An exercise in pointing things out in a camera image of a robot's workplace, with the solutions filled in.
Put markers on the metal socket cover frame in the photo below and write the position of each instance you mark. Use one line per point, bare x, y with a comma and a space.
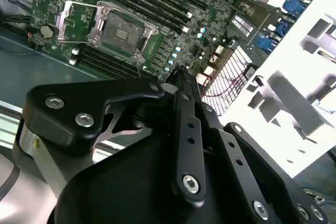
60, 26

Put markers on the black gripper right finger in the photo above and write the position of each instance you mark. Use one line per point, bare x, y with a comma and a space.
236, 150

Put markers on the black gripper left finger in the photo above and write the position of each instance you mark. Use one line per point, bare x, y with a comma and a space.
65, 113

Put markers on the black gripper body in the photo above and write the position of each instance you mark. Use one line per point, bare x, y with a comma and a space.
118, 195

